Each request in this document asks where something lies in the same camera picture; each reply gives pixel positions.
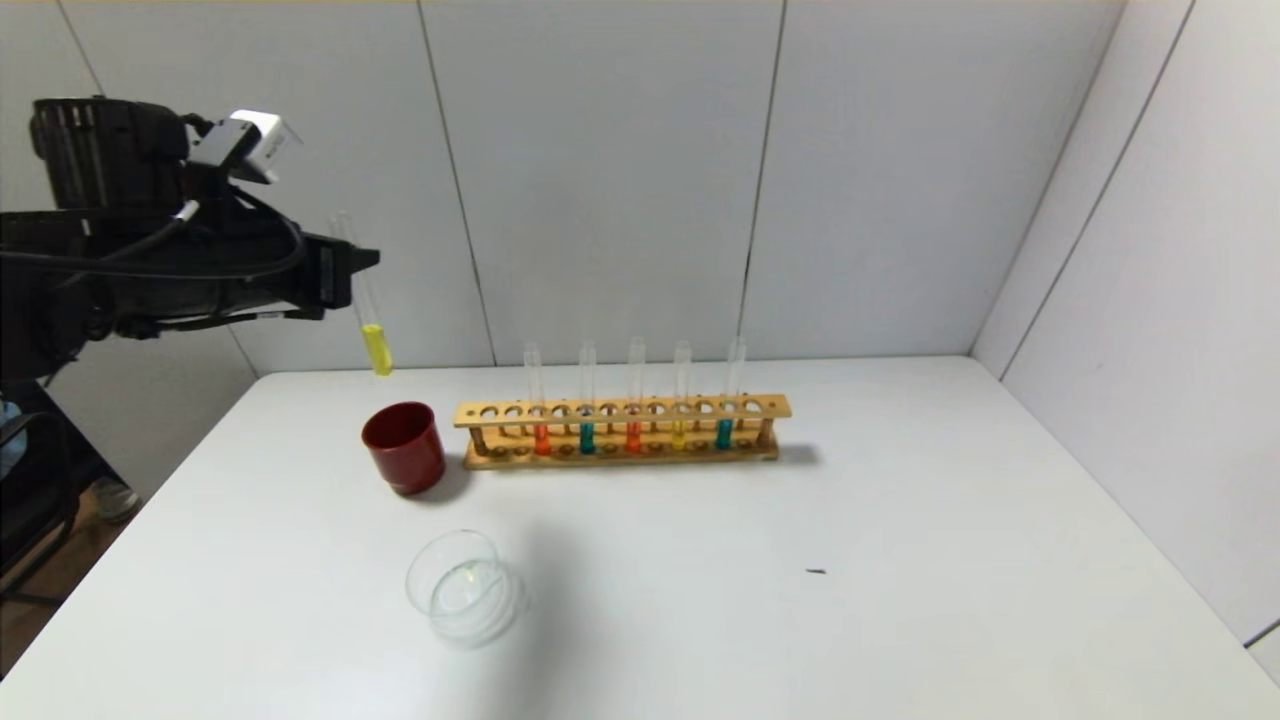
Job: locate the test tube with teal pigment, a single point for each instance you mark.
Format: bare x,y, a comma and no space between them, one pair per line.
723,435
587,440

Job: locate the grey shoe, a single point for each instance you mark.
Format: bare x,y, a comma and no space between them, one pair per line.
118,502

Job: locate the dark red cup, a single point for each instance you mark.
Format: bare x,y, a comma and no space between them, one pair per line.
405,455

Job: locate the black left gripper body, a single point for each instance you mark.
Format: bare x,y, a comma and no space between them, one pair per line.
329,276

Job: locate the wooden test tube rack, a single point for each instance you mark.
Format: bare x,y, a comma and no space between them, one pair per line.
620,409

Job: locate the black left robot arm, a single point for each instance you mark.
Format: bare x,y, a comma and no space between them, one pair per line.
100,150

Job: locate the clear glass dish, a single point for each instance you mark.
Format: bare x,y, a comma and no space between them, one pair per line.
460,600

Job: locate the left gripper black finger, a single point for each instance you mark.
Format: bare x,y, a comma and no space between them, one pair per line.
350,270

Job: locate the test tube with red pigment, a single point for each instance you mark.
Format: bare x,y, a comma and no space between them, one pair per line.
632,438
541,441

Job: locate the test tube with yellow pigment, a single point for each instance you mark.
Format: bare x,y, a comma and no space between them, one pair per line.
678,437
377,350

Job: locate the light blue garment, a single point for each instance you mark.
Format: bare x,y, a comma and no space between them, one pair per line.
8,440

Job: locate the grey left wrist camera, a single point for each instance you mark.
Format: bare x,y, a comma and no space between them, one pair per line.
245,140

